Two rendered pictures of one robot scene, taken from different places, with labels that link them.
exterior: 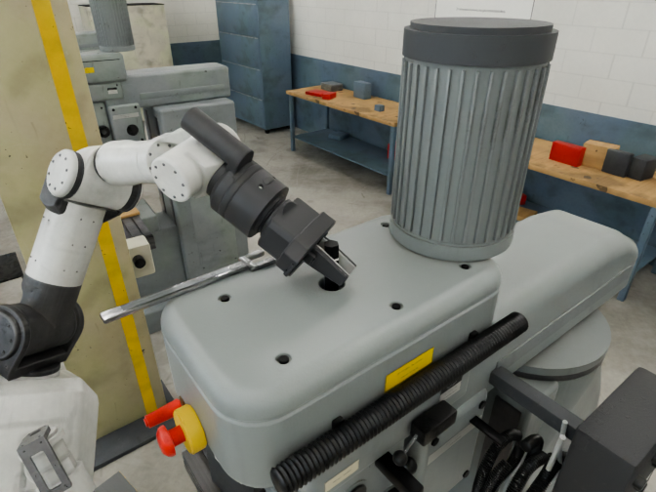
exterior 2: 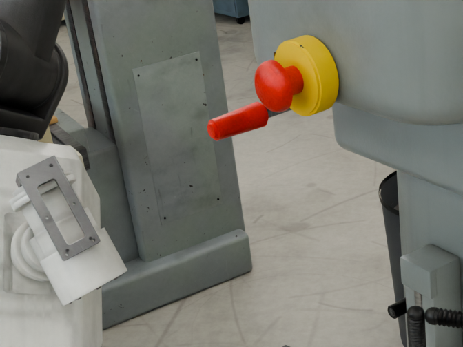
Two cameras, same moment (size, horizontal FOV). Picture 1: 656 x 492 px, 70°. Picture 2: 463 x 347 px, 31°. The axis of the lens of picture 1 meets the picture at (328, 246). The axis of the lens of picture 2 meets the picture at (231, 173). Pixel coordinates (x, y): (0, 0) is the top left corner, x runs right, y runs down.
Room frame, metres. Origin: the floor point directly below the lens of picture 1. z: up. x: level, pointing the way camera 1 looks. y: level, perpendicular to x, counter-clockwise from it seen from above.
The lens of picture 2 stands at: (-0.22, 0.15, 1.96)
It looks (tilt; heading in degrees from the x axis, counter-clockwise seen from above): 24 degrees down; 8
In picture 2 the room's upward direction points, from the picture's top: 8 degrees counter-clockwise
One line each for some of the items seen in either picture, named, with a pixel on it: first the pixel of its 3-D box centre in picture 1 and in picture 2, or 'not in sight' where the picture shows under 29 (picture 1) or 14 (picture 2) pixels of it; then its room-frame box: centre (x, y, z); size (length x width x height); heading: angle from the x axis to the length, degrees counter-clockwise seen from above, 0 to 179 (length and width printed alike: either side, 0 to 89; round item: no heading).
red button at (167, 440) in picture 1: (172, 438); (280, 84); (0.39, 0.20, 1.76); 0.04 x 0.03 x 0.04; 38
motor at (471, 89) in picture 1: (462, 139); not in sight; (0.69, -0.20, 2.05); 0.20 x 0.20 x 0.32
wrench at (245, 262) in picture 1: (193, 283); not in sight; (0.53, 0.19, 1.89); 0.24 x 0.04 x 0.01; 129
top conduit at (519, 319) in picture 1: (419, 385); not in sight; (0.45, -0.12, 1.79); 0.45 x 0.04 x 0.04; 128
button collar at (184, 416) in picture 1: (189, 429); (305, 76); (0.40, 0.18, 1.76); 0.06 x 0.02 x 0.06; 38
